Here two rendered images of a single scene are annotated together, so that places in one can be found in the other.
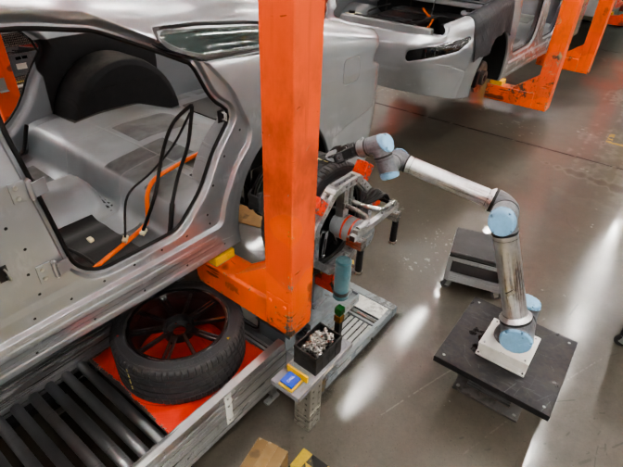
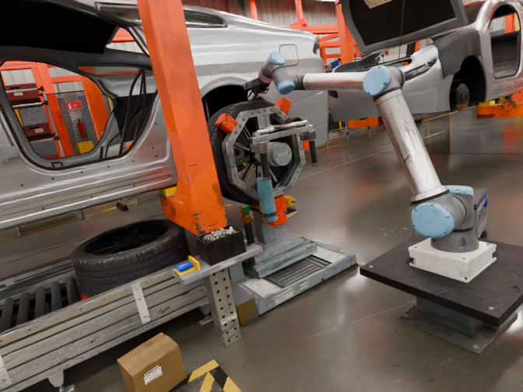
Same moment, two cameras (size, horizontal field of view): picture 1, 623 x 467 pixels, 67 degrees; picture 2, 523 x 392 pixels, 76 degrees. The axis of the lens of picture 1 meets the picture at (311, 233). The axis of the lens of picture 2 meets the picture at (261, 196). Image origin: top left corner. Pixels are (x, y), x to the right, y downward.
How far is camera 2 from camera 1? 146 cm
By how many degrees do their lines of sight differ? 29
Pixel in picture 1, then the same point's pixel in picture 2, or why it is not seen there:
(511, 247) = (392, 104)
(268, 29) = not seen: outside the picture
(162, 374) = (89, 263)
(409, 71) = not seen: hidden behind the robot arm
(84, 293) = (34, 183)
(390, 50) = not seen: hidden behind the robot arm
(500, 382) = (433, 286)
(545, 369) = (503, 276)
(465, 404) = (412, 334)
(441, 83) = (418, 101)
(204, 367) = (122, 259)
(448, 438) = (377, 365)
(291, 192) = (164, 76)
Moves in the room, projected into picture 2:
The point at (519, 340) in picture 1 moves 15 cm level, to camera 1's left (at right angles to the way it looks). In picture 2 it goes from (432, 215) to (391, 217)
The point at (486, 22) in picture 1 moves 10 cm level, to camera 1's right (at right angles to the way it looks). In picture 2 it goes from (447, 46) to (458, 43)
